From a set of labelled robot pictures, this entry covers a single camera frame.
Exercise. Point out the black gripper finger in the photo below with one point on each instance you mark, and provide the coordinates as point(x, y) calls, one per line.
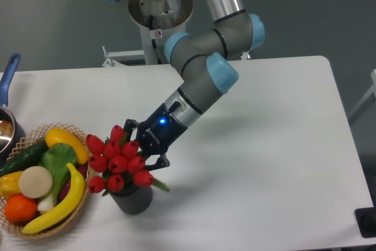
point(161, 162)
point(129, 126)

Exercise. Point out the grey ribbed vase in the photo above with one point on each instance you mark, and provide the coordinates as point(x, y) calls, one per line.
point(133, 199)

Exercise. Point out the black device at edge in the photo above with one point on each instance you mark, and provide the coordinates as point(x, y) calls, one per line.
point(366, 221)

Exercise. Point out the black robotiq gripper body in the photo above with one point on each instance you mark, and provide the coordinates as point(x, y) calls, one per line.
point(159, 130)

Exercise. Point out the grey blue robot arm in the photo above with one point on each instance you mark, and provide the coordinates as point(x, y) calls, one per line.
point(201, 61)

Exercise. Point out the green cucumber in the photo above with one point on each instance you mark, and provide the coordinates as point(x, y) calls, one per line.
point(25, 159)

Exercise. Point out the steel pot blue handle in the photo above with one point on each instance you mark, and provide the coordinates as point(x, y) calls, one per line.
point(11, 130)

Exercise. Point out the red tulip bouquet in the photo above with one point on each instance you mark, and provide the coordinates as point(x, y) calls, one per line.
point(119, 164)

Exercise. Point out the woven wicker basket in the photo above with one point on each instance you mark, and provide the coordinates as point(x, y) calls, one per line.
point(31, 138)

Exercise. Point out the beige round disc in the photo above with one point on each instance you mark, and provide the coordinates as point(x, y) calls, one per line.
point(35, 182)

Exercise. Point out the dark red vegetable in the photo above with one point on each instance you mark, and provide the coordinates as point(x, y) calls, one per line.
point(65, 189)

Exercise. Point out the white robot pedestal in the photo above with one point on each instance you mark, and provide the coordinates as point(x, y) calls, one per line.
point(157, 20)

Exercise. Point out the yellow bell pepper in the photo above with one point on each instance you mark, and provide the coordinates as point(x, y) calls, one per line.
point(9, 185)

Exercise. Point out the orange fruit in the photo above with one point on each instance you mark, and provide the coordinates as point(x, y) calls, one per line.
point(20, 208)

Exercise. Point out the white frame at right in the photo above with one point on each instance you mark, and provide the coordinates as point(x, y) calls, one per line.
point(363, 103)

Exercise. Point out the yellow banana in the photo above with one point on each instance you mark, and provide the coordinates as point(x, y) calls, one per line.
point(63, 209)

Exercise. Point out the green bok choy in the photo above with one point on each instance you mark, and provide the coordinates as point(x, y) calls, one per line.
point(54, 160)

